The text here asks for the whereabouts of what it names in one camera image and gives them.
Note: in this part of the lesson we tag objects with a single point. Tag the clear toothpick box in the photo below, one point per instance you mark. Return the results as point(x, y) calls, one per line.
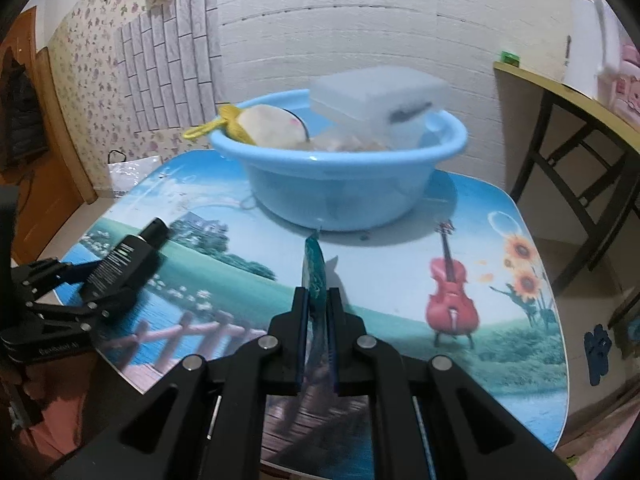
point(340, 140)

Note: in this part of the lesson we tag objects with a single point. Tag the white electric kettle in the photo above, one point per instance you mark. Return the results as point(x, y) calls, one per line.
point(593, 49)

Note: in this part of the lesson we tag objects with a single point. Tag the blue plastic basin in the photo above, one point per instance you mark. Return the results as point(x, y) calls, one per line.
point(343, 192)

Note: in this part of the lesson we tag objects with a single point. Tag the pink piggy appliance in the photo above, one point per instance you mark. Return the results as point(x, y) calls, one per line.
point(619, 80)

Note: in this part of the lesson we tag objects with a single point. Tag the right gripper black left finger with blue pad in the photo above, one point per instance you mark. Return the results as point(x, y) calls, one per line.
point(203, 419)

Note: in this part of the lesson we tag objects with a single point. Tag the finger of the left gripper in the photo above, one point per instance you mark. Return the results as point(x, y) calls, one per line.
point(42, 276)
point(86, 317)

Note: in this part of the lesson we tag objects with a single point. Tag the teal snack packet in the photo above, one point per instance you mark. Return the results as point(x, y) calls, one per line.
point(314, 280)

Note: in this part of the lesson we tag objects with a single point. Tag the dark hanging jacket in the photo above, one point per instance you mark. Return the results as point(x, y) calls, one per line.
point(23, 135)

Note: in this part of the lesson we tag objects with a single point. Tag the black cosmetic tube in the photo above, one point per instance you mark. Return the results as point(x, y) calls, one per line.
point(123, 272)

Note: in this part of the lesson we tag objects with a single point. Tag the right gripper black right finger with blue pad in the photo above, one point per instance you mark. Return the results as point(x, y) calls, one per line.
point(430, 419)

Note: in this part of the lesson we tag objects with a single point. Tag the white plastic shopping bag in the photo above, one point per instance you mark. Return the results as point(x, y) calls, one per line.
point(125, 174)

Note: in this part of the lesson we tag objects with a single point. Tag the white rabbit plush yellow scarf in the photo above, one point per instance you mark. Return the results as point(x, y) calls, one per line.
point(260, 125)

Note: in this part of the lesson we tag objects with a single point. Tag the small green box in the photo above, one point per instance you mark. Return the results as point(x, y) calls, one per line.
point(509, 58)

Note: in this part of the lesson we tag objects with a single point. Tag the translucent white plastic box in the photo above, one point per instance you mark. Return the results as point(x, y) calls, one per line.
point(377, 98)

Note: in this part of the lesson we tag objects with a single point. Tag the wooden side table black legs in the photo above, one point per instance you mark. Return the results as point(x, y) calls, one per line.
point(573, 167)

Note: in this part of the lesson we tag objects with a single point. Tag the brown wooden door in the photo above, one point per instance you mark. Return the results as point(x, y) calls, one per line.
point(54, 184)

